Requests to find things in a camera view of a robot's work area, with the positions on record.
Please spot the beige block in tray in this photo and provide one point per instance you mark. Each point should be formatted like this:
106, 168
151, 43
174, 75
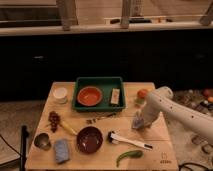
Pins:
115, 96

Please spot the dish brush white handle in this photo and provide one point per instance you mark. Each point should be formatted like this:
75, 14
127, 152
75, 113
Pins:
113, 137

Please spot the blue towel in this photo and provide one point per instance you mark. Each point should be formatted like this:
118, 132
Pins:
138, 121

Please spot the yellow banana toy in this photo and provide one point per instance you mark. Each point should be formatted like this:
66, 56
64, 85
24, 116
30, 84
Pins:
68, 128

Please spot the dark utensil on table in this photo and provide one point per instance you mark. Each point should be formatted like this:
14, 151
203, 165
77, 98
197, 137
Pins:
94, 120

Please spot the white cup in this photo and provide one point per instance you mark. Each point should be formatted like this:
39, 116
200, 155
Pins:
60, 95

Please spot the blue sponge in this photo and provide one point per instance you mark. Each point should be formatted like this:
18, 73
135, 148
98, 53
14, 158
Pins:
61, 151

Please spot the black stand pole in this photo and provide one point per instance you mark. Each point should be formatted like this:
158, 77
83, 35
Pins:
23, 144

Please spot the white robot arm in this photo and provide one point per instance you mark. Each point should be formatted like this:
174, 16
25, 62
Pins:
160, 100

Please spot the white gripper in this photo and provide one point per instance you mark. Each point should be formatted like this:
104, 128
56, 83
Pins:
148, 117

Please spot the green plastic tray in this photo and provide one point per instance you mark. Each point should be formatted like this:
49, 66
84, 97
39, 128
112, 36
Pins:
105, 84

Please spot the orange bowl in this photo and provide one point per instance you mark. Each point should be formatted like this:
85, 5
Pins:
89, 96

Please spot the green chili pepper toy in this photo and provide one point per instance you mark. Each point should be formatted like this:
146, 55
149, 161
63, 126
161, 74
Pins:
131, 154

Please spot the purple bowl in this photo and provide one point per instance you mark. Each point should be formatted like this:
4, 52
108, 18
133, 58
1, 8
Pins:
89, 140

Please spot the orange tomato toy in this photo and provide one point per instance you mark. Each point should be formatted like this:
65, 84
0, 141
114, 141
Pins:
141, 94

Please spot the small metal cup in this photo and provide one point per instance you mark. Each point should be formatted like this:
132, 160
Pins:
42, 141

